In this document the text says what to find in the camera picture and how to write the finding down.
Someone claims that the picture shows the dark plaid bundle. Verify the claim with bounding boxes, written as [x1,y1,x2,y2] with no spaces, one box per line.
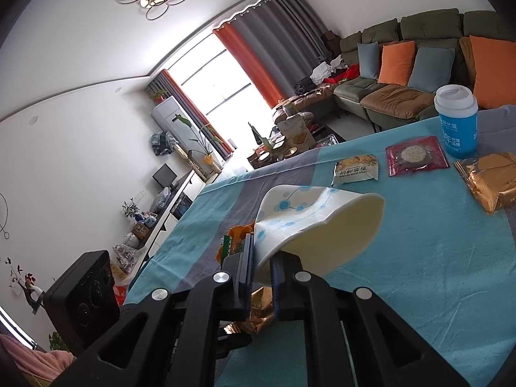
[150,131,178,157]

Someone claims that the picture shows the yellow and white snack packet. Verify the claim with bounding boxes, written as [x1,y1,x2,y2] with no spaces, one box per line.
[331,154,380,187]

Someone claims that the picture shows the blue cup with white lid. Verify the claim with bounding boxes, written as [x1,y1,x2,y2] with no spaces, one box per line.
[434,84,479,159]

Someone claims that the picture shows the brown leather chaise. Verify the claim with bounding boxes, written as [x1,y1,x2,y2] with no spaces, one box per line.
[272,83,338,126]

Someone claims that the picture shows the brown paper bag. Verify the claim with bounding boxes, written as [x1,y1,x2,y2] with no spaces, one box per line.
[278,113,316,150]

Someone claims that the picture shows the white standing air conditioner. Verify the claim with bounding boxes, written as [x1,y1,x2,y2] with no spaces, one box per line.
[151,97,211,163]

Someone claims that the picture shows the crushed blue dotted paper cup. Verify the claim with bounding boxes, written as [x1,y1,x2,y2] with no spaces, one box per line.
[253,184,385,287]

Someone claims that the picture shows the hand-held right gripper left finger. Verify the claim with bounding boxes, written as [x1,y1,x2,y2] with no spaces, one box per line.
[52,232,256,387]

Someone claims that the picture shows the orange snack packet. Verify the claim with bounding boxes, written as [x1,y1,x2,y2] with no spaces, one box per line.
[215,223,255,263]

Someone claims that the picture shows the small blue cushion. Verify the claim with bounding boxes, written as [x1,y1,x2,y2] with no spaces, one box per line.
[357,41,380,79]

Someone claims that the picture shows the person's left forearm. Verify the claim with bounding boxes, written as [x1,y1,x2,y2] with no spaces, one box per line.
[0,332,75,384]

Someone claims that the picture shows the cluttered coffee table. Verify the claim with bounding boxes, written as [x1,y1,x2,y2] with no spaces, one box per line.
[246,121,347,170]

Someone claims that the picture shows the dark brown boxes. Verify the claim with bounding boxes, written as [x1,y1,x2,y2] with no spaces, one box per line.
[321,30,342,61]

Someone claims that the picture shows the white media cabinet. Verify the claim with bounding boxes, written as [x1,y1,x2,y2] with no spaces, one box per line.
[109,167,222,291]

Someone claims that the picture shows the tall leafy plant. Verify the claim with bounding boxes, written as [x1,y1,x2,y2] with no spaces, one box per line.
[173,113,222,167]

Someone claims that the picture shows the small potted plant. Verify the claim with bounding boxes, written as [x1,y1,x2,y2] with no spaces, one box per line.
[122,197,142,222]

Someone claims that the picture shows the large blue cushion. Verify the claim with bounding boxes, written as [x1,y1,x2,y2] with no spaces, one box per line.
[407,46,456,93]

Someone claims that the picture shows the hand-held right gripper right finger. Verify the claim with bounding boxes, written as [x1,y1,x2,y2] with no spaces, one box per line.
[269,250,470,387]

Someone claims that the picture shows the black monitor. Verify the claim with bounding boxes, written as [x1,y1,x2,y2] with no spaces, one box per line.
[152,164,178,190]

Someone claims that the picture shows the window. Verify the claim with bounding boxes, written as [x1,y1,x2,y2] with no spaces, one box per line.
[167,32,279,166]

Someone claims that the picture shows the orange cushion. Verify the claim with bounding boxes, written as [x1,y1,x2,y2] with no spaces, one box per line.
[378,40,417,86]
[469,35,516,109]

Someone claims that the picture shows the white clothes pile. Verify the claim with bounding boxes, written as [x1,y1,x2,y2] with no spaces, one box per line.
[310,54,347,82]

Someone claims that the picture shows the brown sofa throw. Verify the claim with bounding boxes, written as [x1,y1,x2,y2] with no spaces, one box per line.
[360,84,437,120]

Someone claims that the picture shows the orange curtain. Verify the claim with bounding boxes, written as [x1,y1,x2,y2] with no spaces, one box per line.
[213,22,288,109]
[147,69,235,159]

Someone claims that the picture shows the green sectional sofa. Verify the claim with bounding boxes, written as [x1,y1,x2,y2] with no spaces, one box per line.
[334,8,516,134]

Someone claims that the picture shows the large crumpled gold foil wrapper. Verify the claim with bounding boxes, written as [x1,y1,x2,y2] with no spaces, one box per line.
[223,286,279,335]

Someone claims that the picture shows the red snack packet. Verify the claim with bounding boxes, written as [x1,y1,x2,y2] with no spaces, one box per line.
[385,136,450,177]

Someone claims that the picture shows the grey curtain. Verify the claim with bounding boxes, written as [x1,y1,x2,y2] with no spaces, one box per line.
[230,0,343,101]

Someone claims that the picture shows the flat gold foil packet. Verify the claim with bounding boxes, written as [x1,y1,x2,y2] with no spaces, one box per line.
[453,152,516,215]

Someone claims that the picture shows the dark clothes pile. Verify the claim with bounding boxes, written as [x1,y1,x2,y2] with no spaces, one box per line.
[293,76,320,96]

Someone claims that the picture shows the flower vase wall decoration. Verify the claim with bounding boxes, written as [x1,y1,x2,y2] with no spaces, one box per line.
[3,256,46,316]

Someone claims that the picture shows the red cloth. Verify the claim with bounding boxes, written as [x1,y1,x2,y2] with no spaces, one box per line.
[332,64,361,85]

